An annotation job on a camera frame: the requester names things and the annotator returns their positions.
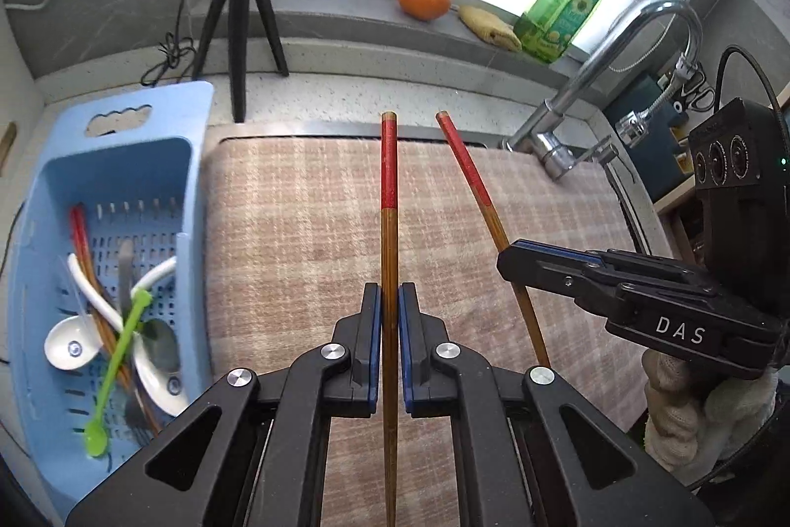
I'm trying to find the green plastic spoon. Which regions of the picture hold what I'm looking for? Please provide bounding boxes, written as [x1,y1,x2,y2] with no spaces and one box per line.
[83,289,152,457]

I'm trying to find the black scissors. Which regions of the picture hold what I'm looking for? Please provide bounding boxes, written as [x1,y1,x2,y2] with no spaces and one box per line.
[684,69,718,113]

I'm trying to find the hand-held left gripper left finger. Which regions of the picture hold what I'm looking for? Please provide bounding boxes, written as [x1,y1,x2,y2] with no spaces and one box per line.
[65,283,382,527]

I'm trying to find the green dish soap bottle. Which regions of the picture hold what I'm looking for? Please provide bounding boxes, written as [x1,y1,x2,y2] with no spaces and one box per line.
[513,0,624,65]

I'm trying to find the yellow cloth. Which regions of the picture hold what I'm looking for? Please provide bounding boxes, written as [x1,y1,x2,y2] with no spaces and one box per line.
[458,5,523,52]

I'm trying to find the white ceramic spoon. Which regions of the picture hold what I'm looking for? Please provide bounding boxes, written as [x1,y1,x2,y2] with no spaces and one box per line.
[43,257,179,371]
[67,253,190,418]

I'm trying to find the chrome faucet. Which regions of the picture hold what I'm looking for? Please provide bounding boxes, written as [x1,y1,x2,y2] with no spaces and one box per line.
[503,0,705,181]

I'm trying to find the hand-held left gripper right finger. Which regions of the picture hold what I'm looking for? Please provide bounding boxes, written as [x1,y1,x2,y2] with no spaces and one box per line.
[400,283,717,527]

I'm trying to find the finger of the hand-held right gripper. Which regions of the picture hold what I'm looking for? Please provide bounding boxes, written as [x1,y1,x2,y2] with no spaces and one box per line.
[512,239,711,298]
[497,248,711,312]

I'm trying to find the person's right hand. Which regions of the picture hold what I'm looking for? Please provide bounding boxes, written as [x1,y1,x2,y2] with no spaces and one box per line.
[642,348,780,480]

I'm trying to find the checked beige cloth mat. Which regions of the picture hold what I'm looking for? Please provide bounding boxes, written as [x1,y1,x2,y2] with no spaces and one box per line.
[203,135,655,527]

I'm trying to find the blue plastic utensil basket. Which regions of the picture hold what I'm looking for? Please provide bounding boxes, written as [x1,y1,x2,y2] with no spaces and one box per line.
[6,81,214,506]

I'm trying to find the white cutting board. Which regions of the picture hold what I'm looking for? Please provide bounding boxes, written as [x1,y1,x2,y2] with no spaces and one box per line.
[0,27,45,232]

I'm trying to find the metal fork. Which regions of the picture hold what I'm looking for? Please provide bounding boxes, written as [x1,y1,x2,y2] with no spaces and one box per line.
[116,239,155,432]

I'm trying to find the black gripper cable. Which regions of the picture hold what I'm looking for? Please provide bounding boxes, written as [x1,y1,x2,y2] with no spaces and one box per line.
[714,45,790,134]

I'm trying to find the red-tipped wooden chopstick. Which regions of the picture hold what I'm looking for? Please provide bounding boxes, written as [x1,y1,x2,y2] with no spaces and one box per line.
[379,111,399,527]
[68,204,158,432]
[435,111,552,369]
[74,207,164,432]

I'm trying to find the metal spoon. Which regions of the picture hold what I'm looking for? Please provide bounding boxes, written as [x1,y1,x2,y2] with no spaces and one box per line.
[137,319,181,380]

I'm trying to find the dark blue knife block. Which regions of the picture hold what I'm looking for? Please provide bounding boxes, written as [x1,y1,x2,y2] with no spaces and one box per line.
[605,70,693,201]

